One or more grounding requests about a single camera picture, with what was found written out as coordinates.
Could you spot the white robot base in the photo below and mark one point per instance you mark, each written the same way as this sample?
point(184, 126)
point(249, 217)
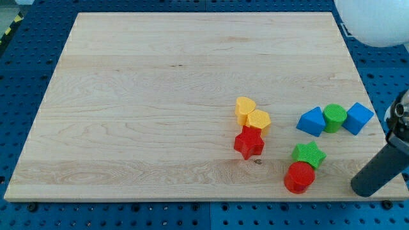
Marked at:
point(376, 23)

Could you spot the red star block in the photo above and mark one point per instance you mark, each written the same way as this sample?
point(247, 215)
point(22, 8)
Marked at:
point(249, 142)

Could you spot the green star block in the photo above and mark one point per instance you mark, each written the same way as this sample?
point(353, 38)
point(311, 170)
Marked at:
point(309, 153)

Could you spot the wooden board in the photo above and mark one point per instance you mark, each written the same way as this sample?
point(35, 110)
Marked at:
point(141, 107)

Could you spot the yellow heart block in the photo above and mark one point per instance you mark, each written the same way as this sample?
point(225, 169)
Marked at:
point(244, 106)

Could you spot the yellow hexagon block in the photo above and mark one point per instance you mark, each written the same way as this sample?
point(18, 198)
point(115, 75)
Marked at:
point(259, 119)

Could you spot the blue triangle block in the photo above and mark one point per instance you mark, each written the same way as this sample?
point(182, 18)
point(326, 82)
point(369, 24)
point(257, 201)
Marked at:
point(312, 122)

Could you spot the red cylinder block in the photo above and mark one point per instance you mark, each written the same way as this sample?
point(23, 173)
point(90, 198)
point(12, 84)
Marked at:
point(299, 177)

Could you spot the green cylinder block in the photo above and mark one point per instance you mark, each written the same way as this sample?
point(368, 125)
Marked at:
point(334, 116)

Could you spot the blue cube block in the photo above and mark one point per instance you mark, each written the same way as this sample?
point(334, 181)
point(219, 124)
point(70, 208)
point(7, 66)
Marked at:
point(357, 117)

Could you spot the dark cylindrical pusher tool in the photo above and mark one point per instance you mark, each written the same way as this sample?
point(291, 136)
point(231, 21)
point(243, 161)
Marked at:
point(383, 167)

